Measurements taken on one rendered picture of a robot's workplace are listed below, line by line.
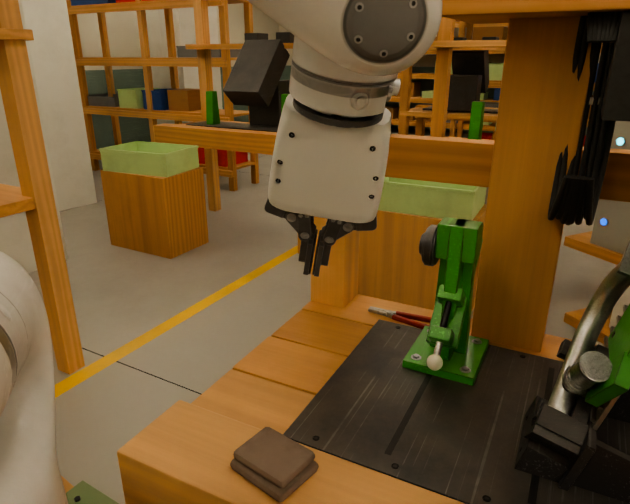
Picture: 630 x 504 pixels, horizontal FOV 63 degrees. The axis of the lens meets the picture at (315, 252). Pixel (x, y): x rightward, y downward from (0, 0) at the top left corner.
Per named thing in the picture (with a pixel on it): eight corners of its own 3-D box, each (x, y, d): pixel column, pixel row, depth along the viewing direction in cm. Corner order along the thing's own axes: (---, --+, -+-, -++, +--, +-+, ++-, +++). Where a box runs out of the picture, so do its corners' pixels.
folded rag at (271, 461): (320, 470, 72) (320, 453, 71) (280, 506, 66) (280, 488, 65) (269, 438, 78) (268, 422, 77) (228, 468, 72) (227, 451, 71)
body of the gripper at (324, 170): (401, 87, 45) (376, 197, 52) (286, 68, 45) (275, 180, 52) (404, 120, 39) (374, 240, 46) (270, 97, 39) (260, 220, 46)
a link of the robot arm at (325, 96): (402, 60, 44) (394, 94, 46) (299, 43, 44) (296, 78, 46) (404, 93, 37) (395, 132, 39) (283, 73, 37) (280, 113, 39)
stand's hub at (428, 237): (431, 272, 91) (434, 232, 89) (414, 269, 93) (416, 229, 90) (441, 258, 98) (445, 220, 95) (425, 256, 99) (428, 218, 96)
